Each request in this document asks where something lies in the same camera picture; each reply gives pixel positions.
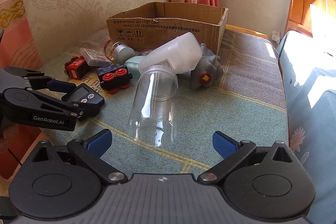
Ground black digital timer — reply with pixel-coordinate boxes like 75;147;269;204
61;83;105;121

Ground red toy fire truck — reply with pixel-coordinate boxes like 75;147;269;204
64;56;89;80

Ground black toy train red wheels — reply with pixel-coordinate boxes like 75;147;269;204
96;64;133;94

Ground clear card case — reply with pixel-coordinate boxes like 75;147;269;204
80;48;112;67

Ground clear plastic jar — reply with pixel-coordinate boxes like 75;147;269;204
127;65;178;147

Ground mint green oval case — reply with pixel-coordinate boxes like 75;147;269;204
124;56;145;74

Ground grey rubber animal toy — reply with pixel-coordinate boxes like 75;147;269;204
178;43;224;89

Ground white translucent plastic bottle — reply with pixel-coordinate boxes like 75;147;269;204
138;32;202;79

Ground glass bottle gold capsules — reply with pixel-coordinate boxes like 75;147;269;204
104;39;135;65

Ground brown cardboard box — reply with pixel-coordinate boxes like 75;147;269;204
106;2;228;53

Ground blue floral bedsheet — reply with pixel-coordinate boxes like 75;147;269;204
277;31;335;223

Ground white wall plug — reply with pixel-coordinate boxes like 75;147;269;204
271;31;281;44

